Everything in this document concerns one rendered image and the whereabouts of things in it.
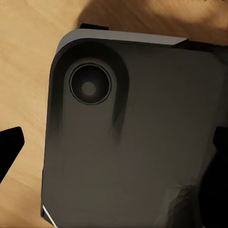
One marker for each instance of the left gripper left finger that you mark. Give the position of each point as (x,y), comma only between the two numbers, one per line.
(11,142)

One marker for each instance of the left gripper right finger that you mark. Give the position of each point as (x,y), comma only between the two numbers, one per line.
(220,140)

